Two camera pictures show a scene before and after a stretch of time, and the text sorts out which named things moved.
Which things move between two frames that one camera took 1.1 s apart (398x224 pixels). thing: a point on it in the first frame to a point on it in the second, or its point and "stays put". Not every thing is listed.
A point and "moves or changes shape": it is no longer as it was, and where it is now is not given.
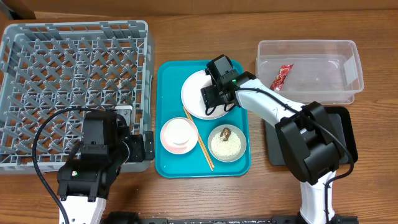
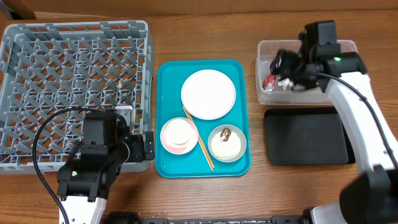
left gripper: [148, 145] stays put
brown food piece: [225, 134] stays put
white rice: [226, 150] stays put
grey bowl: [227, 143] stays put
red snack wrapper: [283, 71] moves or changes shape
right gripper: [208, 100] to [280, 68]
